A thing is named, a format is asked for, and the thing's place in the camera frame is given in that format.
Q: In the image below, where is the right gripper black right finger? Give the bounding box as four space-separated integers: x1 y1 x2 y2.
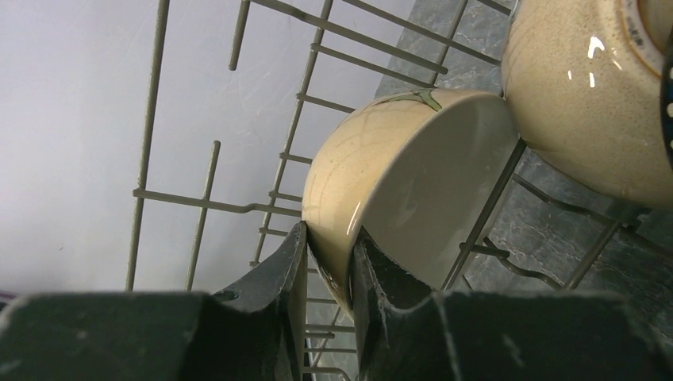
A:
351 229 672 380

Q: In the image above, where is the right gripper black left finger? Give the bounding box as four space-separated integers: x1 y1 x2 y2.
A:
1 222 307 380

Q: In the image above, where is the plain white bottom bowl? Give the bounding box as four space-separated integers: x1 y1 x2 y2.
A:
302 88 519 316

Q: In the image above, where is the grey wire dish rack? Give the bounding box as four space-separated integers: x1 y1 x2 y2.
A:
125 1 672 380

